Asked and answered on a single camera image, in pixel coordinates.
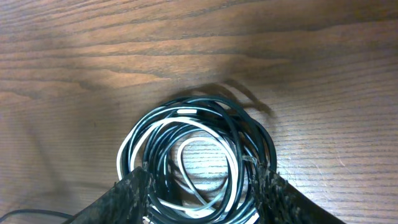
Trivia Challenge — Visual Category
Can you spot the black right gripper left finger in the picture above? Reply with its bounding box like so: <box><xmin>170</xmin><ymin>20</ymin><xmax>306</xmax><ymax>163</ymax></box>
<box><xmin>63</xmin><ymin>167</ymin><xmax>152</xmax><ymax>224</ymax></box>

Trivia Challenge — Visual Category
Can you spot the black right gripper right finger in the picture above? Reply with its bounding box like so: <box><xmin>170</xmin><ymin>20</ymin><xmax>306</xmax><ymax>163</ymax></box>
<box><xmin>243</xmin><ymin>156</ymin><xmax>344</xmax><ymax>224</ymax></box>

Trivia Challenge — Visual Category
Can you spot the white USB cable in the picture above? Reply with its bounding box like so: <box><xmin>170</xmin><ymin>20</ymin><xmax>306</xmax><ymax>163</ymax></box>
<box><xmin>116</xmin><ymin>108</ymin><xmax>261</xmax><ymax>224</ymax></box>

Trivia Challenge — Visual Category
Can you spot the black USB cable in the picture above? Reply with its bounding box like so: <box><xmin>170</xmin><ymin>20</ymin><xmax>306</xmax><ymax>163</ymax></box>
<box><xmin>119</xmin><ymin>95</ymin><xmax>278</xmax><ymax>224</ymax></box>

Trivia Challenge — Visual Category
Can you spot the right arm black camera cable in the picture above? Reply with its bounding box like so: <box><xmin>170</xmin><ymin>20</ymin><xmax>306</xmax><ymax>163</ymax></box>
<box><xmin>0</xmin><ymin>208</ymin><xmax>74</xmax><ymax>220</ymax></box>

